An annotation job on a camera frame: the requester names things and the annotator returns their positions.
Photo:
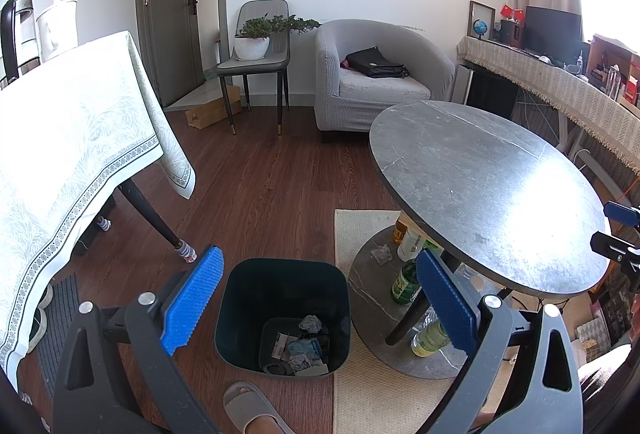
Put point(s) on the person's foot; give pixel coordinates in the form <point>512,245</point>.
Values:
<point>260,425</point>

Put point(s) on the grey dining chair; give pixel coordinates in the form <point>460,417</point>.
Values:
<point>265,11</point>

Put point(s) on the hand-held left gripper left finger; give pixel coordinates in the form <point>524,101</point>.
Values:
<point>192,304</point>

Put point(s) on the small red flag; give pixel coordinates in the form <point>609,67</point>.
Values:
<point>508,10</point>
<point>519,15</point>

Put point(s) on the flat cardboard box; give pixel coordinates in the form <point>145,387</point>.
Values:
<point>210,113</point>

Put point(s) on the grey slipper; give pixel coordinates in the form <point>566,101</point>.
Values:
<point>245,401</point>

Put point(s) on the white desk frame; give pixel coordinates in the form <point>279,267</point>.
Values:
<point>565,133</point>

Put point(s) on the black computer tower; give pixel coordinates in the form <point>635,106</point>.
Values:
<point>490,88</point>

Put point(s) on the grey armchair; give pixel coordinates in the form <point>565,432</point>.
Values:
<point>385,33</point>

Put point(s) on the pale green patterned tablecloth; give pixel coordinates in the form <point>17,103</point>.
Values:
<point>65,138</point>

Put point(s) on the green glass bottle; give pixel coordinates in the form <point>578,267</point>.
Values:
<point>406,284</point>

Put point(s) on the dark trash bin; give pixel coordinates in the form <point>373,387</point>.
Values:
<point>250,294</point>

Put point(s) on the wooden speaker box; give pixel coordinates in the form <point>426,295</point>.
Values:
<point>511,33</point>

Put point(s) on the potted plant in white pot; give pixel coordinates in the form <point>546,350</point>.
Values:
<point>251,47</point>

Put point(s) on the white printed carton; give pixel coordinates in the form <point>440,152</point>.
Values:
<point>281,345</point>

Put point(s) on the black handbag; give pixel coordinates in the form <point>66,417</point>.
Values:
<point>375,62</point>

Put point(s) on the side desk with fringed cloth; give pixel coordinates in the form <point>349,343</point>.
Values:
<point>560,88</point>

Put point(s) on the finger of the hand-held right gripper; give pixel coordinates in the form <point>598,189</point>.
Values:
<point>620,250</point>
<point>625,215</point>

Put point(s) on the small blue globe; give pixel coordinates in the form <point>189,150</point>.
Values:
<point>480,27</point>

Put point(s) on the black monitor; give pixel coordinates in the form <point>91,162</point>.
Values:
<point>552,31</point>

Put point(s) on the white plastic bottle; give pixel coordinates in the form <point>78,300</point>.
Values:
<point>412,245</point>

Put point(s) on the wooden picture frame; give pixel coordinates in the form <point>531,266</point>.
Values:
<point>490,11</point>

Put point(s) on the pink cloth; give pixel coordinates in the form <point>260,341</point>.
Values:
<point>346,63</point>

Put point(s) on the yellow oil bottle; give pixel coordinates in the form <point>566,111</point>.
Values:
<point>429,341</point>

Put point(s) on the grey-green door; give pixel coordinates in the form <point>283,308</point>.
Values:
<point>170,23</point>

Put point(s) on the round grey marble table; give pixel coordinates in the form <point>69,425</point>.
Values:
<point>475,174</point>

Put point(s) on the white jug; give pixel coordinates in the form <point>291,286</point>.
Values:
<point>57,31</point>

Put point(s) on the black kettle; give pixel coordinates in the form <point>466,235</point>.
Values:
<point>22,38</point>

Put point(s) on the orange drink bottle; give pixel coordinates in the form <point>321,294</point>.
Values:
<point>401,230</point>

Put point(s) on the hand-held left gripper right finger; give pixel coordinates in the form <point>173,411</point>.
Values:
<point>445,299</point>

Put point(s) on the crumpled grey cloth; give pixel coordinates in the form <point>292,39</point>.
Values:
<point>381,255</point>

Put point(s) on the dark table leg striped sock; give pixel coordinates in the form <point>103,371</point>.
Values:
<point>150,214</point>

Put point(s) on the grey ribbed door mat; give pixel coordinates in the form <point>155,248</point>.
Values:
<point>60,324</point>

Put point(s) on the wooden desktop shelf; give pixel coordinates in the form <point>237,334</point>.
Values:
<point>612,63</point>

